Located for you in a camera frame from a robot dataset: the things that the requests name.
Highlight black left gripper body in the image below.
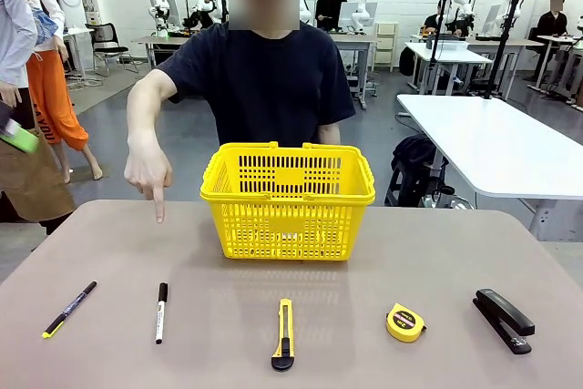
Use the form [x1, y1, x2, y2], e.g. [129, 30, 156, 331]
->
[0, 101, 22, 138]

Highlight black and white marker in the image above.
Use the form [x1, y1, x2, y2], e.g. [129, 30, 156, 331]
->
[155, 282, 169, 345]

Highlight yellow tape measure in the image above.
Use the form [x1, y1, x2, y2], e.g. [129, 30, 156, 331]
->
[385, 302, 428, 343]

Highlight black stapler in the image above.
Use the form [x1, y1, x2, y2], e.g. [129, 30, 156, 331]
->
[471, 288, 537, 356]

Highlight person's right forearm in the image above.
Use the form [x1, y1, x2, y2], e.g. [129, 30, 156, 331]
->
[126, 68, 179, 138]

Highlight person's left forearm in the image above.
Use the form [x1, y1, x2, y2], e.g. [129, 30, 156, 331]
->
[317, 123, 342, 148]

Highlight person in dark t-shirt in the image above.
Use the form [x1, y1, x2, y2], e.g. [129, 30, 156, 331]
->
[157, 0, 357, 148]

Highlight yellow plastic shopping basket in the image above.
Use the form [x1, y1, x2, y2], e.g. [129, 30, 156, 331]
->
[199, 141, 377, 262]

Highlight background person in black top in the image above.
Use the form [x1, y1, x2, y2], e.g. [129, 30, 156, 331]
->
[314, 0, 350, 31]

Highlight background person behind tripod pole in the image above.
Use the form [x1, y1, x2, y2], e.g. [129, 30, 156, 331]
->
[422, 0, 450, 30]

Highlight background person in black clothes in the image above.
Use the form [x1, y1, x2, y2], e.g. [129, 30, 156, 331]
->
[536, 0, 569, 51]

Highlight person's right hand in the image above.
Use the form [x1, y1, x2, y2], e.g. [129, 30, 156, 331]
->
[123, 131, 174, 225]

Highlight mannequin with brown apron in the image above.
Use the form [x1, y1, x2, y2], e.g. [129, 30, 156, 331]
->
[0, 0, 77, 235]

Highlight black office chair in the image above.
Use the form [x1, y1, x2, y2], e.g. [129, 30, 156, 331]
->
[86, 22, 139, 78]

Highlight grey background desk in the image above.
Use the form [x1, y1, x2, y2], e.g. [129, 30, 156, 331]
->
[131, 35, 197, 71]

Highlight black pen with yellow cap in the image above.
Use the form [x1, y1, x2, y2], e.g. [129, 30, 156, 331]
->
[41, 281, 98, 340]

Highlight yellow black utility knife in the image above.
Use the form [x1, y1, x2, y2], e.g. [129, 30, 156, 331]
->
[271, 298, 296, 373]

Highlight white drawer cabinet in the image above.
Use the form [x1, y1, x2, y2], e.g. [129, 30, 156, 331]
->
[373, 21, 401, 73]

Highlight black backpack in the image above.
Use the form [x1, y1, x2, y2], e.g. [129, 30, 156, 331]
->
[390, 133, 450, 208]

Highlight thin black tripod pole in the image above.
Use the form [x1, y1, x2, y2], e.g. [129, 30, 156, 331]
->
[430, 0, 452, 92]

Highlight white background desk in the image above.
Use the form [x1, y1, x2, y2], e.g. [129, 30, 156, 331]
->
[404, 40, 493, 97]

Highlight large white table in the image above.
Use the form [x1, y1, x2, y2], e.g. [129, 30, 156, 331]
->
[395, 93, 583, 242]

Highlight black camera tripod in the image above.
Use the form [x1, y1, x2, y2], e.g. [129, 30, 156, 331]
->
[482, 0, 526, 101]

